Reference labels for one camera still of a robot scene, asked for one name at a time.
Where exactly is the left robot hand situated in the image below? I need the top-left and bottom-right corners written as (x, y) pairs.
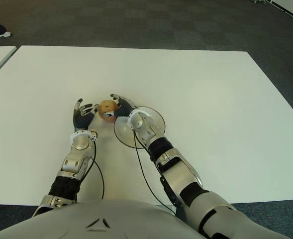
top-left (73, 98), bottom-right (99, 132)

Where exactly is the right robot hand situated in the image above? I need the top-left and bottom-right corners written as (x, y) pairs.
top-left (102, 93), bottom-right (137, 118)

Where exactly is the yellow-red apple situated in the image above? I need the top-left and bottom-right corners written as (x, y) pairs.
top-left (98, 99), bottom-right (119, 122)

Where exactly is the white plate black rim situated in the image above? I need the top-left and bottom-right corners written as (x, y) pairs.
top-left (113, 106), bottom-right (166, 149)

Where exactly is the grey robot torso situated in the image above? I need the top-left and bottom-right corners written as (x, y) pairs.
top-left (0, 199), bottom-right (206, 239)

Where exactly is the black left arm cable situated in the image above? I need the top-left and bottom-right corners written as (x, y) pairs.
top-left (76, 139), bottom-right (105, 200)

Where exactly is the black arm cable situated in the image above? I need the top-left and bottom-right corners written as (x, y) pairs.
top-left (133, 129), bottom-right (177, 215)
top-left (76, 139), bottom-right (105, 200)

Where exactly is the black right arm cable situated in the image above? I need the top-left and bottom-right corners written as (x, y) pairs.
top-left (133, 129), bottom-right (177, 215)

